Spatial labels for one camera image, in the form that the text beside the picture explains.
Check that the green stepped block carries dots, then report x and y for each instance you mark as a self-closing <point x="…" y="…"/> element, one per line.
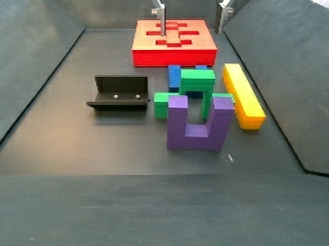
<point x="194" y="80"/>

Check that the black angle bracket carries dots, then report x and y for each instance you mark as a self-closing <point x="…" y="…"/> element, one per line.
<point x="120" y="91"/>

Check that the blue U-shaped block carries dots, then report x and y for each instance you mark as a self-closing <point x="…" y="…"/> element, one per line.
<point x="174" y="82"/>

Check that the yellow long bar block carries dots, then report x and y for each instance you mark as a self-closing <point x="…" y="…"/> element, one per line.
<point x="247" y="108"/>

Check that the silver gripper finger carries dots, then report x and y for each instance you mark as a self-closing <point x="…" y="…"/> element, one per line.
<point x="223" y="11"/>
<point x="159" y="12"/>

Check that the red slotted board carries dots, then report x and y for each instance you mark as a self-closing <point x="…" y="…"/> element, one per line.
<point x="186" y="46"/>

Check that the purple U-shaped block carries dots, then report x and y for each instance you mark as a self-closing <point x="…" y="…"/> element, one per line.
<point x="198" y="136"/>

